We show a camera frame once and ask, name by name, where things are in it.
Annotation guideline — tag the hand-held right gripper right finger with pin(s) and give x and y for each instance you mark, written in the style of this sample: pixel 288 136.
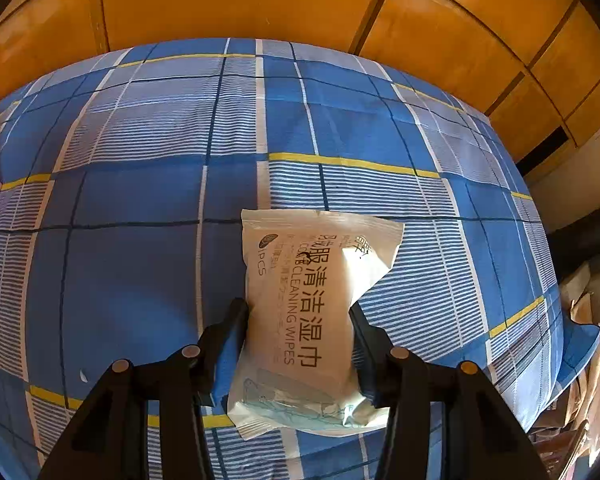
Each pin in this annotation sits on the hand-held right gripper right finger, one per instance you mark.
pixel 370 365

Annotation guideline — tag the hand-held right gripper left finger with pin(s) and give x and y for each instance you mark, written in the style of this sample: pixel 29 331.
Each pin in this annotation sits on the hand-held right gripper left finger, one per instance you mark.
pixel 225 355

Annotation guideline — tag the white wet wipes pack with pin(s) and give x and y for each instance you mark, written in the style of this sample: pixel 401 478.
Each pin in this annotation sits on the white wet wipes pack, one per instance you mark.
pixel 300 285

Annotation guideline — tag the blue plaid bedsheet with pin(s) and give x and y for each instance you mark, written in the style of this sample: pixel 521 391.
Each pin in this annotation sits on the blue plaid bedsheet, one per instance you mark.
pixel 130 270

